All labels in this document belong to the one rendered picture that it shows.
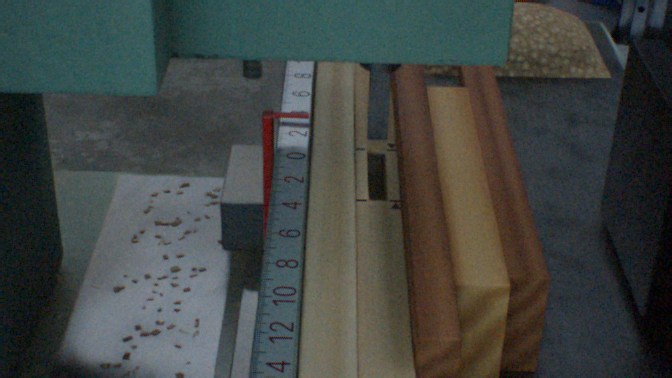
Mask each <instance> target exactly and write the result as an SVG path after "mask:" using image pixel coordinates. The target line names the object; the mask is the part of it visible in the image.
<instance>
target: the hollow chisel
mask: <svg viewBox="0 0 672 378"><path fill-rule="evenodd" d="M389 91H390V73H373V72H370V75H369V98H368V123H367V139H377V140H386V139H387V129H388V111H389Z"/></svg>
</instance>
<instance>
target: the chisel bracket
mask: <svg viewBox="0 0 672 378"><path fill-rule="evenodd" d="M514 1H515V0H170V11H171V28H172V45H173V54H172V57H171V58H191V59H211V60H253V61H293V62H334V63H359V64H360V66H361V67H362V68H363V69H365V70H367V71H369V72H373V73H390V72H394V71H397V70H398V69H400V68H401V67H402V65H403V64H416V65H457V66H502V65H504V64H505V62H506V60H507V58H508V54H509V45H510V37H511V28H512V18H513V9H514Z"/></svg>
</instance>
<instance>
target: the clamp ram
mask: <svg viewBox="0 0 672 378"><path fill-rule="evenodd" d="M600 210H601V213H602V216H603V218H604V221H606V224H607V226H608V229H609V232H610V234H611V237H612V240H613V242H614V245H615V248H616V251H617V254H618V257H619V259H620V262H621V265H622V267H623V270H624V273H625V275H626V278H627V281H628V283H629V286H630V289H631V291H632V295H633V298H635V300H636V303H637V306H638V308H639V311H640V314H641V316H642V319H643V321H644V322H646V323H672V54H671V53H670V51H669V49H668V48H667V46H666V45H665V43H664V41H660V40H632V41H630V43H629V48H628V54H627V59H626V65H625V71H624V77H623V83H622V89H621V94H620V100H619V106H618V111H617V118H616V124H615V129H614V135H613V141H612V146H611V152H610V158H609V164H608V170H607V176H606V182H604V187H603V193H602V199H601V204H600Z"/></svg>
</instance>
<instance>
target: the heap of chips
mask: <svg viewBox="0 0 672 378"><path fill-rule="evenodd" d="M492 67H493V70H494V74H495V76H503V77H544V78H585V79H612V78H611V76H610V74H609V71H608V69H607V67H606V65H605V63H604V61H603V58H602V56H601V54H600V52H598V50H597V48H596V46H595V44H594V42H593V40H592V38H591V36H590V34H589V32H588V30H587V27H586V24H583V23H582V22H581V21H580V20H579V19H578V18H577V17H576V16H575V15H573V14H571V13H568V12H565V11H563V10H560V9H556V8H553V7H550V6H547V5H543V4H536V3H525V2H514V9H513V18H512V28H511V37H510V45H509V54H508V58H507V60H506V62H505V64H504V65H502V66H492ZM423 68H424V75H459V66H457V65H423Z"/></svg>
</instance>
